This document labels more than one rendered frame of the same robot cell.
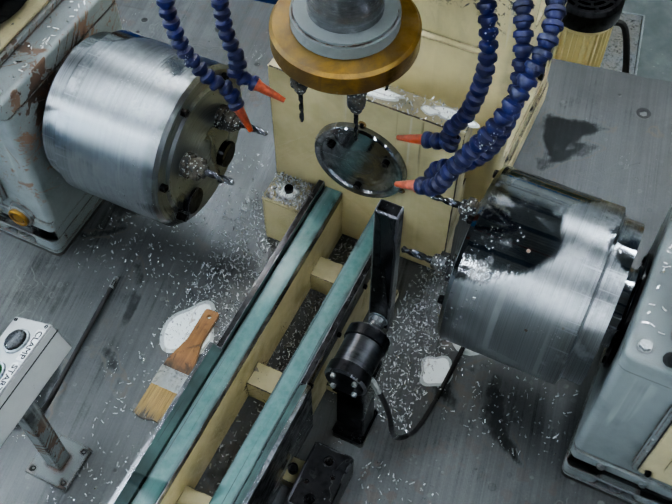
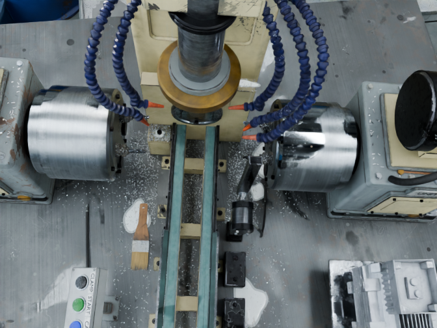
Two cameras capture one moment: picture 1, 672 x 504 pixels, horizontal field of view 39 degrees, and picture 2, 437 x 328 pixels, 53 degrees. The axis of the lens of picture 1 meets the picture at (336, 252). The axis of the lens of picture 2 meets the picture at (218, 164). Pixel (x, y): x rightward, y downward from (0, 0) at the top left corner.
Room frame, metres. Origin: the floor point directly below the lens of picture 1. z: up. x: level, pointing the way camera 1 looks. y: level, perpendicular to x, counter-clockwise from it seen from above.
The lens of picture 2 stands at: (0.38, 0.21, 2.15)
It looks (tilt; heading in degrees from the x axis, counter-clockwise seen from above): 70 degrees down; 325
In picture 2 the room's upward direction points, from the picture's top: 12 degrees clockwise
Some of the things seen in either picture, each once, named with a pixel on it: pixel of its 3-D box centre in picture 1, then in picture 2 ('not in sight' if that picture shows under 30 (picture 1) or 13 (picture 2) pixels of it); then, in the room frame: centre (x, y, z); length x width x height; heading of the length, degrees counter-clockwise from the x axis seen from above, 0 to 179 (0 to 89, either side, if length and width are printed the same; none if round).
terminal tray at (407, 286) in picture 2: not in sight; (410, 287); (0.24, -0.30, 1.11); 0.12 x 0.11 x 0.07; 157
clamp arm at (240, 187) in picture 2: (384, 270); (248, 178); (0.63, -0.06, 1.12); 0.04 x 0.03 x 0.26; 154
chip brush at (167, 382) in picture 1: (181, 363); (141, 236); (0.66, 0.24, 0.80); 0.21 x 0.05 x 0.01; 155
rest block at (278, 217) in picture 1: (290, 209); (160, 139); (0.91, 0.07, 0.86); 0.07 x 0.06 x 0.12; 64
